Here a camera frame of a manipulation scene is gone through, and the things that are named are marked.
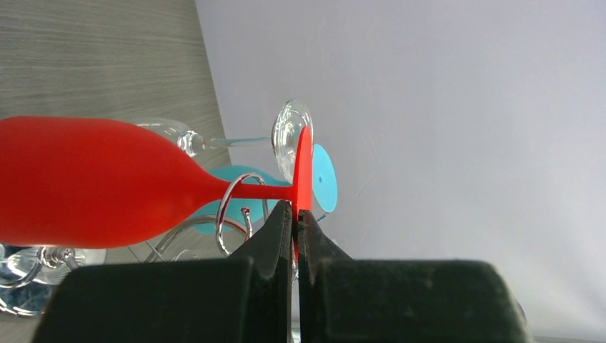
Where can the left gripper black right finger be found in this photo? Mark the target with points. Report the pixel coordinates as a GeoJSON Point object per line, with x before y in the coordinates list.
{"type": "Point", "coordinates": [343, 299]}

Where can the red wine glass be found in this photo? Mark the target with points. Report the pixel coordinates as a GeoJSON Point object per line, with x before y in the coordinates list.
{"type": "Point", "coordinates": [70, 142]}

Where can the chrome wine glass rack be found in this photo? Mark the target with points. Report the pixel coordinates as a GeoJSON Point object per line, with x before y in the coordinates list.
{"type": "Point", "coordinates": [232, 222]}

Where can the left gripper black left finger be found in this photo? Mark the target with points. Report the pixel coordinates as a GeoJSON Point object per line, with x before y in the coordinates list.
{"type": "Point", "coordinates": [244, 297]}

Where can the clear wine glass back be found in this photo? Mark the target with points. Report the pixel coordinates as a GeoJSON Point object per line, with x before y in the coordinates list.
{"type": "Point", "coordinates": [283, 141]}

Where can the blue wine glass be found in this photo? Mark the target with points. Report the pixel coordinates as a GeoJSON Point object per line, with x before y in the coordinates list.
{"type": "Point", "coordinates": [324, 186]}

